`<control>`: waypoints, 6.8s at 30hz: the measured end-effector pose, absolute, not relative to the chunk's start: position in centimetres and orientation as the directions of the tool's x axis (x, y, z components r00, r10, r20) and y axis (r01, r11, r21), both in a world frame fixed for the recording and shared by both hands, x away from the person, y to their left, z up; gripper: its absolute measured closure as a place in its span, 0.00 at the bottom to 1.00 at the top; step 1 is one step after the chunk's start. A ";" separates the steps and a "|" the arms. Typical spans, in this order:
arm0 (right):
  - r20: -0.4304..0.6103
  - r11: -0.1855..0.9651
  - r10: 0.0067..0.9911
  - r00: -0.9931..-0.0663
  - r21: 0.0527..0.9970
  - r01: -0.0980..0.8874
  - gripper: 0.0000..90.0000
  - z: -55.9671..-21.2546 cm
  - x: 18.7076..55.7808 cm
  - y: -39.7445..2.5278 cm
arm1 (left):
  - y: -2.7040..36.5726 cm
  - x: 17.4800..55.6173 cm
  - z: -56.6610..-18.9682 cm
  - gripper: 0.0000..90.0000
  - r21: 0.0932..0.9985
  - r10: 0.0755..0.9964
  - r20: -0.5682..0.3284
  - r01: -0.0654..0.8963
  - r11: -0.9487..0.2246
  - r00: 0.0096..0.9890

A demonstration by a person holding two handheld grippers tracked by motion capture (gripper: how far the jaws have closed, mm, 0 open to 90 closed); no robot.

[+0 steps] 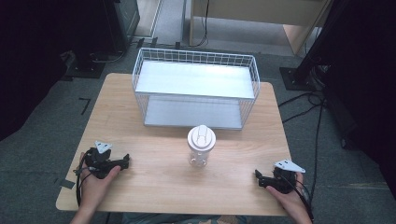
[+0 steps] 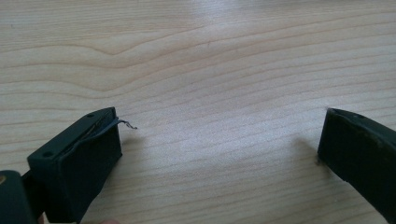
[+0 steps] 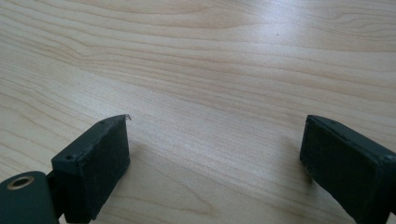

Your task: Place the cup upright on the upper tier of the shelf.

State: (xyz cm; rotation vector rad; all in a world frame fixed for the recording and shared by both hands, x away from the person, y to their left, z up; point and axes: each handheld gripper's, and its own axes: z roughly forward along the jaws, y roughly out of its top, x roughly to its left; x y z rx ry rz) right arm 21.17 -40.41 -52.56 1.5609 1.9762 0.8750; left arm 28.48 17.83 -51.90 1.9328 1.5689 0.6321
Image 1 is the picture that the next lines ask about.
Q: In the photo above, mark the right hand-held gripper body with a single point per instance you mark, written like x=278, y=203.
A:
x=285, y=179

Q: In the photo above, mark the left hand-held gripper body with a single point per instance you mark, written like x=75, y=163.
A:
x=97, y=160

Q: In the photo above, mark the person's right hand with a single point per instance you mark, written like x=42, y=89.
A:
x=289, y=202

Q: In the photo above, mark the person's left hand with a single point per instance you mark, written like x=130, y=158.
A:
x=95, y=188

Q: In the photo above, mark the grey tape strip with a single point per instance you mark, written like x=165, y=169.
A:
x=67, y=184

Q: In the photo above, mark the clear bottle with white lid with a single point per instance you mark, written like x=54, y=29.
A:
x=201, y=145

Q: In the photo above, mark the person's clothing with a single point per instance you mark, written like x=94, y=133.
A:
x=183, y=219

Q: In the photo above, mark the black stand base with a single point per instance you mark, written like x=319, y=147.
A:
x=84, y=69
x=294, y=80

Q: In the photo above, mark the dark curtain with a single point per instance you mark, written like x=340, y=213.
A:
x=34, y=56
x=364, y=87

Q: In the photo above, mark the dark cabinet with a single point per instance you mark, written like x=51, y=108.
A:
x=120, y=25

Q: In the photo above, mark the light wooden desk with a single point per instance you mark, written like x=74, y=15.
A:
x=249, y=14

